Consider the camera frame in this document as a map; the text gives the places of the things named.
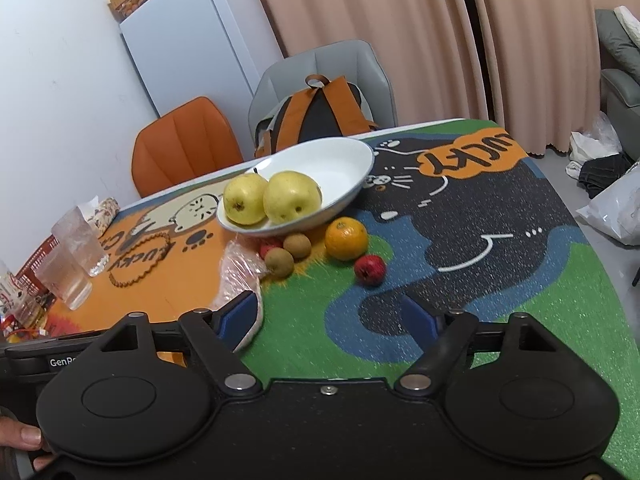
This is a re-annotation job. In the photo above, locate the yellow pear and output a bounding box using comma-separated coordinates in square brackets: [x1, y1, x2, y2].
[223, 172, 270, 226]
[263, 171, 323, 224]

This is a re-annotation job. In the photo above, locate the pink curtain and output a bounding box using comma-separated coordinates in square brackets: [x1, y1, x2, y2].
[462, 0, 608, 156]
[240, 0, 501, 131]

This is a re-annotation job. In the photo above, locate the printed cat table mat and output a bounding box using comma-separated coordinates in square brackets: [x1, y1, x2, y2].
[47, 119, 631, 466]

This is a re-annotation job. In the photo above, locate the brown bead bracelet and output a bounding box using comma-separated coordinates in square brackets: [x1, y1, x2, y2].
[109, 240, 176, 288]

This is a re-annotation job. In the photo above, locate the grey chair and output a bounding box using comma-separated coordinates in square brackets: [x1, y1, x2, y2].
[248, 40, 398, 148]

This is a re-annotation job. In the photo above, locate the white bowl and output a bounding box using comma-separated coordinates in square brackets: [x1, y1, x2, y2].
[216, 137, 376, 237]

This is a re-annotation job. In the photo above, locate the plastic persimmon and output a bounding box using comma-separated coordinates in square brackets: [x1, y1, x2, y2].
[214, 240, 268, 353]

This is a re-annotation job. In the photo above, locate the colourful snack packet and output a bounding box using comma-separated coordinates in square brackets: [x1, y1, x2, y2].
[0, 260, 51, 341]

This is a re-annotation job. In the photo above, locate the white refrigerator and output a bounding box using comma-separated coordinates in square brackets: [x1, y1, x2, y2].
[119, 0, 286, 121]

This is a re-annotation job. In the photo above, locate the grey sofa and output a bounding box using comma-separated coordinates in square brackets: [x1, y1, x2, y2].
[599, 55, 640, 128]

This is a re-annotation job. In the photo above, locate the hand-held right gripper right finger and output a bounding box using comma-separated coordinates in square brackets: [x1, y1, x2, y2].
[394, 294, 557, 397]

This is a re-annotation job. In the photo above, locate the grey pillow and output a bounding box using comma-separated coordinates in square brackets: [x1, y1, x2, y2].
[595, 8, 640, 68]

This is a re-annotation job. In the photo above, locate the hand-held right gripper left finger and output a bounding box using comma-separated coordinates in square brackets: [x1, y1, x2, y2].
[97, 290, 266, 397]

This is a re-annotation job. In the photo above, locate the orange and black backpack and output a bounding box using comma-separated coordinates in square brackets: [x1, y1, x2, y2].
[254, 74, 379, 158]

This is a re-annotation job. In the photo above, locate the orange chair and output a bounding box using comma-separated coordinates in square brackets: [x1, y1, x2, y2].
[131, 96, 245, 198]

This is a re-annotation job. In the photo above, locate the orange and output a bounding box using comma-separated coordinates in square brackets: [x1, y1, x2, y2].
[325, 217, 369, 261]

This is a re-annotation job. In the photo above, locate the white pillow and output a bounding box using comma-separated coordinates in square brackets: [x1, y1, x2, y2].
[614, 6, 640, 46]

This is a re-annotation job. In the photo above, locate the red plastic basket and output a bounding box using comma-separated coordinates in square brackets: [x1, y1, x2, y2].
[15, 235, 61, 296]

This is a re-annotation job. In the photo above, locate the large white plastic bag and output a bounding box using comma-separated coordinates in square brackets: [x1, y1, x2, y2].
[575, 160, 640, 247]

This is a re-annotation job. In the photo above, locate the person's left hand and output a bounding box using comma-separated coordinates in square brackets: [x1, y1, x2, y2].
[0, 406, 54, 471]

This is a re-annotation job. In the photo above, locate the clear glass cup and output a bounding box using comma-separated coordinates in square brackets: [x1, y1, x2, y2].
[51, 206, 110, 277]
[35, 245, 93, 311]

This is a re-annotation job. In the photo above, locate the floral tissue pouch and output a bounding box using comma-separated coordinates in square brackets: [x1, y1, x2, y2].
[77, 197, 121, 235]

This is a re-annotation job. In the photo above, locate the black cloth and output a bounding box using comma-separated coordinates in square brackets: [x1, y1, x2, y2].
[577, 152, 636, 199]

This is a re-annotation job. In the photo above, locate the brown kiwi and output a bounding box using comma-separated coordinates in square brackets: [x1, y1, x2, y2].
[283, 233, 313, 260]
[264, 247, 294, 278]

